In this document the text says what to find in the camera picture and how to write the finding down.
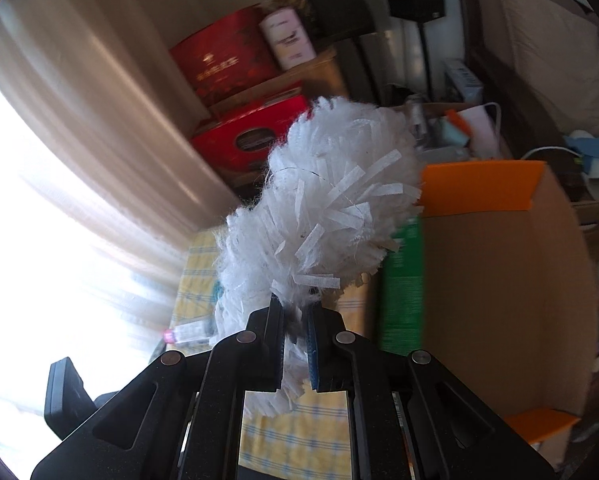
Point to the green carton box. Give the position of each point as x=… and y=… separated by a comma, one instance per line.
x=402, y=290

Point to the yellow plaid bedsheet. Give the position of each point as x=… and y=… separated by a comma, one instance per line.
x=197, y=280

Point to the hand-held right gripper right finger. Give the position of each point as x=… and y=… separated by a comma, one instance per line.
x=315, y=355

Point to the brown cardboard box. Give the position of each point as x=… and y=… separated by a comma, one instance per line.
x=319, y=75

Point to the beige sofa cushion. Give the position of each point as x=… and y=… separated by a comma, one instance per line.
x=549, y=45

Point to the white canister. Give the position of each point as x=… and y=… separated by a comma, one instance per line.
x=287, y=40

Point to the beige curtain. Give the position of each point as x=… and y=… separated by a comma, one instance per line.
x=104, y=135

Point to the white appliance box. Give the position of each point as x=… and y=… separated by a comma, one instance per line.
x=462, y=80

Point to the orange-flapped cardboard box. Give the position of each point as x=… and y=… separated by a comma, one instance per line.
x=499, y=285

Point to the black speaker stand pole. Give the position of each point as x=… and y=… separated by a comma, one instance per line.
x=426, y=60

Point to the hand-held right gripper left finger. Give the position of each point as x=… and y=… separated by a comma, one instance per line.
x=278, y=350

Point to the dark red gift box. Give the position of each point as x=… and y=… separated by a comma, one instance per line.
x=219, y=55

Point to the pink paper bag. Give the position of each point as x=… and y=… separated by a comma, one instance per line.
x=479, y=132

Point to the small pink-capped tube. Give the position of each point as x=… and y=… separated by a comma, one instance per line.
x=189, y=332

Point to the white fluffy duster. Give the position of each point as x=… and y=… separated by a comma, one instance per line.
x=329, y=185

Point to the red chocolate gift bag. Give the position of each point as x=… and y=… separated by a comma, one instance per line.
x=244, y=135

